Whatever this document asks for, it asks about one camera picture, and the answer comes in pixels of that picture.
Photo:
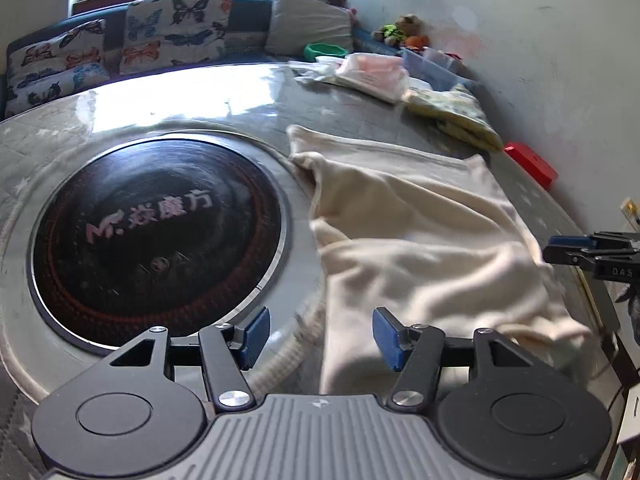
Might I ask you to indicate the grey pillow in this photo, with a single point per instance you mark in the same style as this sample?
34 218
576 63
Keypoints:
307 22

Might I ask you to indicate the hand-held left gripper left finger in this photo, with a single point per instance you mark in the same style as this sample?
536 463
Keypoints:
254 336

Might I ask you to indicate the green bowl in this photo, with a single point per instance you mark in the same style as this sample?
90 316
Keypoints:
325 50

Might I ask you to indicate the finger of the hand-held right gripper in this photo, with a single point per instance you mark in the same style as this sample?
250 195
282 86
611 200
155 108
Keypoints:
575 257
600 241

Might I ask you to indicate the red box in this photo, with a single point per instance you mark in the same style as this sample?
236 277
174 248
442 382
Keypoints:
531 164

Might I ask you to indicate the clear plastic storage bin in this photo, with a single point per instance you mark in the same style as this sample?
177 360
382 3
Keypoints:
430 60

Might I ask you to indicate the small butterfly print cushion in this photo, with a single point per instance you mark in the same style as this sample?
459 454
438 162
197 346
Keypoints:
175 30

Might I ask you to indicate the black glass induction cooktop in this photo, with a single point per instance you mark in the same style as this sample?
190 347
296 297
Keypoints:
150 240

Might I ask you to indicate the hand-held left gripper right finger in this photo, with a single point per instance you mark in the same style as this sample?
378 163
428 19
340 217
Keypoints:
389 337

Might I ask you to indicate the cream knit garment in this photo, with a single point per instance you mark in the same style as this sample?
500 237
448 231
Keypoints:
425 240

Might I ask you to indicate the large butterfly print cushion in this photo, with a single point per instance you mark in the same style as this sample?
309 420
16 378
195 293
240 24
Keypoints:
55 70

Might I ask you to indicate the blue sofa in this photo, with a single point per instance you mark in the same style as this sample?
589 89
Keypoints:
245 45

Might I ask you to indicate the plastic bag with pink cloth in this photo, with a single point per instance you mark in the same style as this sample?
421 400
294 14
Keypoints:
372 76

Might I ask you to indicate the yellow patterned cloth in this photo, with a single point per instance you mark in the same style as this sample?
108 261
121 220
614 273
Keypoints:
457 112

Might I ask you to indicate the stuffed toy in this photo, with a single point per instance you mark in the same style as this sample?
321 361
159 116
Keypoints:
402 30

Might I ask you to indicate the white crumpled plastic wrap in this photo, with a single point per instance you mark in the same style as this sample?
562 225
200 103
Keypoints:
312 71

